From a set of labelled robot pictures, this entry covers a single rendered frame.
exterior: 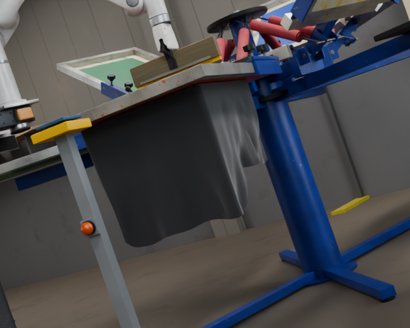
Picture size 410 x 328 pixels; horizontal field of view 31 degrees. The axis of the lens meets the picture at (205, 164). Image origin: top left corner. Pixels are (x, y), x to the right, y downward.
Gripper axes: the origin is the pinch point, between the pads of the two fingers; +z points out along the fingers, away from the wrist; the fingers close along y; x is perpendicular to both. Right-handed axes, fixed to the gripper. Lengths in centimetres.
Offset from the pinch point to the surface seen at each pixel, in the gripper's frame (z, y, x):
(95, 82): -24, -114, -96
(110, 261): 56, 71, -9
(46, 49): -127, -424, -309
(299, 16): -4, -33, 42
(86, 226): 44, 75, -10
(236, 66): 11.6, 22.4, 29.7
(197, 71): 12, 52, 28
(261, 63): 10.9, -3.2, 30.8
